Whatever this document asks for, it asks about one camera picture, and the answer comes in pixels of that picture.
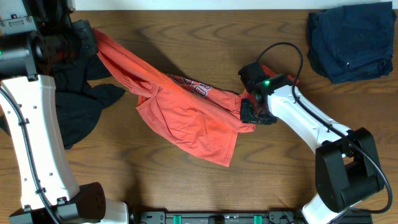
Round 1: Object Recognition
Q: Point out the red printed t-shirt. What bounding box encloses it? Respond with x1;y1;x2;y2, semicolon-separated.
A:
94;30;256;167

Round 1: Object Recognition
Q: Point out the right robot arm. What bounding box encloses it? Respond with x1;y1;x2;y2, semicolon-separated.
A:
238;62;385;223

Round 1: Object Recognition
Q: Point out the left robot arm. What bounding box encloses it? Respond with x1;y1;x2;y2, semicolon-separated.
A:
1;0;129;224

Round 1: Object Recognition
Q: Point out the black t-shirt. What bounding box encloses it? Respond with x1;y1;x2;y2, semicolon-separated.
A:
53;55;126;149

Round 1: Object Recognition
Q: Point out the folded navy blue garment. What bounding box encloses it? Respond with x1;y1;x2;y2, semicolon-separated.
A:
307;2;397;84

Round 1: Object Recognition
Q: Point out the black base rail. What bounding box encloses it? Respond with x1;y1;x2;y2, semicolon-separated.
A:
131;208;373;224

